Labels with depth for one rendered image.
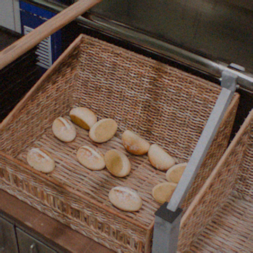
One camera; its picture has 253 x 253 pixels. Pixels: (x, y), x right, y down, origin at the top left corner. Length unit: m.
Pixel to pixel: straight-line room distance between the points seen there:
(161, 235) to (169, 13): 0.71
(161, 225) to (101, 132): 0.71
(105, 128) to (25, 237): 0.42
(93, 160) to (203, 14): 0.52
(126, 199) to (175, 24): 0.50
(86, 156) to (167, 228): 0.63
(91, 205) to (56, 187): 0.12
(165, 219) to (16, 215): 0.63
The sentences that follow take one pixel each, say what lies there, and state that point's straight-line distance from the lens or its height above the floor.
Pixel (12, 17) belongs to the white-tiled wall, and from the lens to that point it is 2.20.
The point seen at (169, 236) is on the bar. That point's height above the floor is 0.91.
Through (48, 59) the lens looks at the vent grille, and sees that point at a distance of 2.12.
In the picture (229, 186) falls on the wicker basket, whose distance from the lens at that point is 1.76.
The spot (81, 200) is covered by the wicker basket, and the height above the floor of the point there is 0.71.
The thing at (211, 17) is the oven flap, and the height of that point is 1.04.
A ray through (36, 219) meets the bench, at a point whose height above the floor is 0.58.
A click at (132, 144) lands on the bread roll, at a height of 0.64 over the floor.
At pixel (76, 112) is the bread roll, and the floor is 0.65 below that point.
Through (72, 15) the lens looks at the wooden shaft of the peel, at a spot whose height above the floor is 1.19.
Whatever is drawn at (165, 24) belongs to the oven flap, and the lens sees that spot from 1.76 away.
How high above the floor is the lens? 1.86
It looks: 40 degrees down
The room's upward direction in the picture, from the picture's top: 1 degrees clockwise
